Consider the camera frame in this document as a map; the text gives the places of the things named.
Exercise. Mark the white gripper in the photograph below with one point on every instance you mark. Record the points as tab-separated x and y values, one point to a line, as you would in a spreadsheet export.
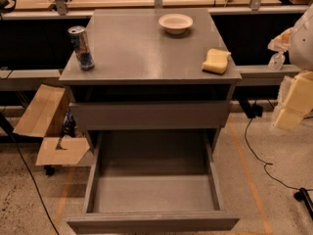
302	46

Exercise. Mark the yellow sponge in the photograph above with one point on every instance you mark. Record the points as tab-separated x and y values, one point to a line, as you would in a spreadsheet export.
216	61

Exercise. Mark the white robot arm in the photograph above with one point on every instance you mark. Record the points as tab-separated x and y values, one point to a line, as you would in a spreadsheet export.
300	54

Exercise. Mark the grey drawer cabinet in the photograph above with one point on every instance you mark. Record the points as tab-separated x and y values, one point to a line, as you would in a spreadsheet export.
146	78

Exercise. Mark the open grey middle drawer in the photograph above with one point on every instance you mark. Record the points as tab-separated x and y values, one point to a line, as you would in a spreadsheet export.
152	181

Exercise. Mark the black caster foot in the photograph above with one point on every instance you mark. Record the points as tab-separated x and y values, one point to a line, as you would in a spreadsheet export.
302	195

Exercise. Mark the white paper bowl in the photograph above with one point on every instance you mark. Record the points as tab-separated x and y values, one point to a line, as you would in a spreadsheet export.
175	23

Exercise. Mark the blue silver drink can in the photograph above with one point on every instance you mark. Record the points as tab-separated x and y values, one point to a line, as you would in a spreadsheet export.
79	41

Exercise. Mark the open cardboard box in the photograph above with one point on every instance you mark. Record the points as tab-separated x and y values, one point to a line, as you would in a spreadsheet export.
44	118

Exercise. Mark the black headphones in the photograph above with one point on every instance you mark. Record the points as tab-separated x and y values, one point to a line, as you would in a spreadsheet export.
7	6

